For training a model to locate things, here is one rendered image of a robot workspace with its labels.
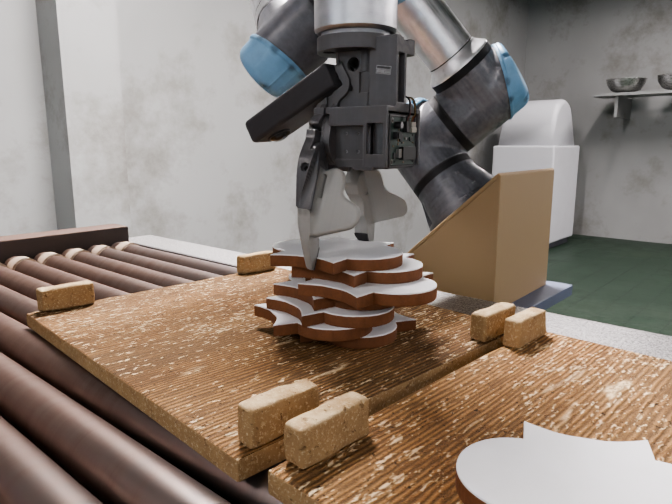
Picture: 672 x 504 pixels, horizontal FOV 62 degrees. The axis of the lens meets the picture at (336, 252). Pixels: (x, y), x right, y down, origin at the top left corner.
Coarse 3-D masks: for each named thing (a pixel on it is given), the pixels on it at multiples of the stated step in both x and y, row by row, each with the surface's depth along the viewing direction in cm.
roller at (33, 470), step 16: (0, 416) 43; (0, 432) 39; (16, 432) 40; (0, 448) 37; (16, 448) 37; (32, 448) 38; (0, 464) 36; (16, 464) 36; (32, 464) 35; (48, 464) 36; (0, 480) 35; (16, 480) 34; (32, 480) 34; (48, 480) 34; (64, 480) 34; (0, 496) 34; (16, 496) 33; (32, 496) 33; (48, 496) 32; (64, 496) 32; (80, 496) 32
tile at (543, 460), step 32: (480, 448) 32; (512, 448) 32; (544, 448) 32; (576, 448) 32; (608, 448) 32; (640, 448) 32; (480, 480) 29; (512, 480) 29; (544, 480) 29; (576, 480) 29; (608, 480) 29; (640, 480) 29
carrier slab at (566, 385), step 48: (432, 384) 43; (480, 384) 43; (528, 384) 43; (576, 384) 43; (624, 384) 43; (384, 432) 36; (432, 432) 36; (480, 432) 36; (576, 432) 36; (624, 432) 36; (288, 480) 31; (336, 480) 31; (384, 480) 31; (432, 480) 31
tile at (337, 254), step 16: (288, 240) 60; (320, 240) 60; (336, 240) 60; (352, 240) 60; (272, 256) 52; (288, 256) 52; (320, 256) 51; (336, 256) 51; (352, 256) 51; (368, 256) 51; (384, 256) 51; (400, 256) 52; (336, 272) 49
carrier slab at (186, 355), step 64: (64, 320) 59; (128, 320) 59; (192, 320) 59; (256, 320) 59; (448, 320) 59; (128, 384) 44; (192, 384) 44; (256, 384) 44; (320, 384) 44; (384, 384) 44; (192, 448) 37; (256, 448) 34
